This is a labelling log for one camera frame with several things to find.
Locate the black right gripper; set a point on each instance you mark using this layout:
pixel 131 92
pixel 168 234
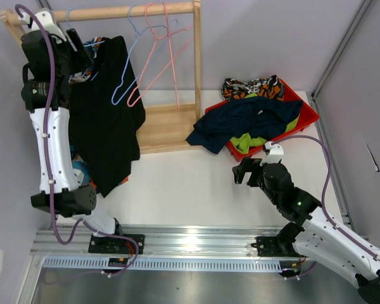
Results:
pixel 249 164

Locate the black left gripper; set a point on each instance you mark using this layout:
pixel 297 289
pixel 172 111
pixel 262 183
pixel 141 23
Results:
pixel 81 58

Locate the lime green shorts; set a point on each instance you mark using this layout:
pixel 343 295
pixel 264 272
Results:
pixel 247 142

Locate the navy blue shorts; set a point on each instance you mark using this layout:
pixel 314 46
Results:
pixel 216 127

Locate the black shorts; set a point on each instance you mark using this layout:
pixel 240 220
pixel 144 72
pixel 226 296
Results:
pixel 104 120

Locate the orange camouflage shorts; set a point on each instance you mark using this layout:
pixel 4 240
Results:
pixel 271 87

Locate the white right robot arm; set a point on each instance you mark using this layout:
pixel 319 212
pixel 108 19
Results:
pixel 310 233

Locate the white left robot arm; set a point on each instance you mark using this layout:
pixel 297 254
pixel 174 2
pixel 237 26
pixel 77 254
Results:
pixel 46 91

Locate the teal patterned shorts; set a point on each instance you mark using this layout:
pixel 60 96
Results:
pixel 82 171

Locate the red plastic tray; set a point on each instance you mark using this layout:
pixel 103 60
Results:
pixel 307 117

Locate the wooden clothes rack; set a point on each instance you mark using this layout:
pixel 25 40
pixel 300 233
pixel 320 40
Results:
pixel 166 126

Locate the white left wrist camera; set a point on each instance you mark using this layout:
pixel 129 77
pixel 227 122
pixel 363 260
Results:
pixel 47 20

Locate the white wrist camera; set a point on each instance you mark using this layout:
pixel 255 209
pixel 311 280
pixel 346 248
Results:
pixel 47 20
pixel 273 153

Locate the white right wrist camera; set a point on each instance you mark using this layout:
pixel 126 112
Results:
pixel 273 153

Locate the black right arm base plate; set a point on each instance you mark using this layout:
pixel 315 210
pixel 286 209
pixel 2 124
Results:
pixel 268 246

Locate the aluminium mounting rail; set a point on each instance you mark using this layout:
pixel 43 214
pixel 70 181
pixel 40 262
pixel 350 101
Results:
pixel 167 241

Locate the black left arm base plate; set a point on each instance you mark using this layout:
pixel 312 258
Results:
pixel 111 245

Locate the slotted white cable duct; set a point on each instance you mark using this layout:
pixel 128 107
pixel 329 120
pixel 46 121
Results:
pixel 177 264

